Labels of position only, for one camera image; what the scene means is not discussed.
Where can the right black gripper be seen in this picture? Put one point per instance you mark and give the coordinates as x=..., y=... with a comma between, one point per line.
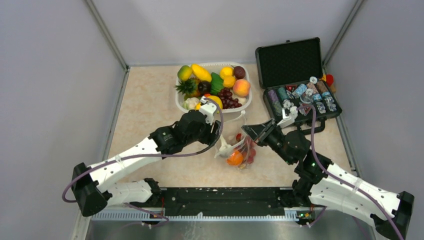
x=260, y=132

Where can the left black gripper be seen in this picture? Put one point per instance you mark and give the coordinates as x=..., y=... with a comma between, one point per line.
x=211, y=137

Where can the white peeled banana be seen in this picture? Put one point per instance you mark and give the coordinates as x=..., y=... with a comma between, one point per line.
x=225, y=149

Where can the clear zip top bag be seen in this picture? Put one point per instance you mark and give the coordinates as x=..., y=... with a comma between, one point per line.
x=231, y=128

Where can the orange persimmon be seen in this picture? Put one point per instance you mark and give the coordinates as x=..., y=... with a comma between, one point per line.
x=235, y=159

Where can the dark purple plum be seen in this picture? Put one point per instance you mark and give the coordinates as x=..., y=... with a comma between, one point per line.
x=204, y=87

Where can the peach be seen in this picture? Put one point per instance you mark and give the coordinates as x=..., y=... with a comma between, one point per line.
x=241, y=87

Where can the yellow wrinkled fruit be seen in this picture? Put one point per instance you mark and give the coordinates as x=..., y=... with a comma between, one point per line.
x=229, y=81

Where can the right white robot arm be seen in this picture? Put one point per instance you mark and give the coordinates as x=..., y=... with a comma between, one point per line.
x=324, y=183

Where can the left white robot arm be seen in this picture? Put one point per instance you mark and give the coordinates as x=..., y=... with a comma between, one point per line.
x=95, y=187

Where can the yellow lemon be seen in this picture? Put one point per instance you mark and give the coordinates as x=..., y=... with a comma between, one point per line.
x=216, y=99

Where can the white cauliflower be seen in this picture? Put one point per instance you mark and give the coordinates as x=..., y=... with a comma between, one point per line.
x=190, y=103

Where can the purple grape bunch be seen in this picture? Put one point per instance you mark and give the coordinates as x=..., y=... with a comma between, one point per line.
x=228, y=99

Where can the green pineapple crown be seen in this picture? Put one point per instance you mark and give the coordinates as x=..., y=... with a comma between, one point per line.
x=188, y=88

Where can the green leafy vegetable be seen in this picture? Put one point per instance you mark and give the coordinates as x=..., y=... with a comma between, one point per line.
x=216, y=84

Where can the green yellow mango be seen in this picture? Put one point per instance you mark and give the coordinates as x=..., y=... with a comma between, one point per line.
x=184, y=73

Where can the white plastic fruit basket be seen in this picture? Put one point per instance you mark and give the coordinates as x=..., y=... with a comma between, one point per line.
x=216, y=67

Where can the black poker chip case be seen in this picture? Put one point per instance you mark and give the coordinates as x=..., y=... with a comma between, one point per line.
x=289, y=73

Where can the dark purple passion fruit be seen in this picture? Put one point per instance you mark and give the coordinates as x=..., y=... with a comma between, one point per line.
x=239, y=72

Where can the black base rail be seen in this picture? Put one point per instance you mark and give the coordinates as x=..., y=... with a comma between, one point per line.
x=225, y=202

